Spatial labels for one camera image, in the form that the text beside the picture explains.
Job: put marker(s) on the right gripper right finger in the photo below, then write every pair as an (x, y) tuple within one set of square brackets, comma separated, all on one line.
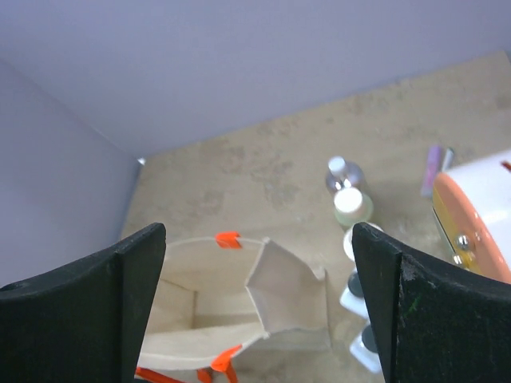
[(432, 321)]

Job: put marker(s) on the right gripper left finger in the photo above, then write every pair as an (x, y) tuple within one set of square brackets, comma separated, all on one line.
[(84, 321)]

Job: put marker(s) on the green white pen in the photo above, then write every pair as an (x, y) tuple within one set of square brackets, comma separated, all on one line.
[(447, 160)]

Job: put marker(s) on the white bottle black cap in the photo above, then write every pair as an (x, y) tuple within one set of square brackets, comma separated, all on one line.
[(365, 351), (352, 298)]

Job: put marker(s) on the beige canvas tote bag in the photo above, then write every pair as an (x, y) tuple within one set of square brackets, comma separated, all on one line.
[(222, 295)]

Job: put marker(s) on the large white cylinder toy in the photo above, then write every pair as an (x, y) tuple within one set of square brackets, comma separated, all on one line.
[(471, 205)]

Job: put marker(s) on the cream jar round lid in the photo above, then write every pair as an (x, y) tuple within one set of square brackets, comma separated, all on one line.
[(347, 244)]

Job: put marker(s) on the clear bottle white cap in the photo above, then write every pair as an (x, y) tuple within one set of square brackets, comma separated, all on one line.
[(342, 174)]

